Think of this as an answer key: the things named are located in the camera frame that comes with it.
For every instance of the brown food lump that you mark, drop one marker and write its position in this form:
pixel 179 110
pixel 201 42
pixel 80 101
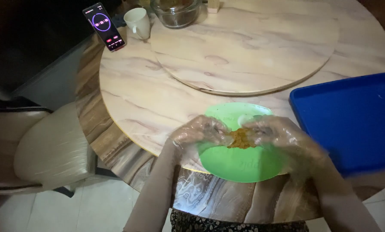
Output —
pixel 241 138

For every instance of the small wooden block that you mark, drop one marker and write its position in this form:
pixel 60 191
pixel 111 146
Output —
pixel 213 5

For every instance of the green plastic plate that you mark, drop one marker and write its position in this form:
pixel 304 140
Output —
pixel 241 164

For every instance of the round marble turntable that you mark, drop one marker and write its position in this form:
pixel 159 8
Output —
pixel 244 48

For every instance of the person's left hand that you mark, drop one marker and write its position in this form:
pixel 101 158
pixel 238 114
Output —
pixel 195 132

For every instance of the beige leather chair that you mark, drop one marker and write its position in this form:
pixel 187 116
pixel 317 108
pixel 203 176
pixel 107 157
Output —
pixel 34 148

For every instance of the blue plastic tray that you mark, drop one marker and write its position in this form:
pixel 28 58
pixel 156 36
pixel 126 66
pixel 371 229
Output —
pixel 350 125

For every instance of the dark floral garment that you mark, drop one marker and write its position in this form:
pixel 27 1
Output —
pixel 234 224

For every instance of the clear glass bowl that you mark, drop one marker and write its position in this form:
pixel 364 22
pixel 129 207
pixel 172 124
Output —
pixel 176 12

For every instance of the person's right hand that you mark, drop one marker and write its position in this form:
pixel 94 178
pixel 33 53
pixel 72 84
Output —
pixel 276 132

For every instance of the person's left fingers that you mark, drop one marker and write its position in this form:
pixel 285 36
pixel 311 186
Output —
pixel 220 133

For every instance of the white ceramic mug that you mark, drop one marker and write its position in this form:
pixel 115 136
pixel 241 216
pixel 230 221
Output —
pixel 138 22

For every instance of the person's right fingers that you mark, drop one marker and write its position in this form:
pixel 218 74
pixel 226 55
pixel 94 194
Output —
pixel 257 130

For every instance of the black smartphone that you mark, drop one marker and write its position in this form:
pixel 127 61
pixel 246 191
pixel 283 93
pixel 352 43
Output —
pixel 103 26

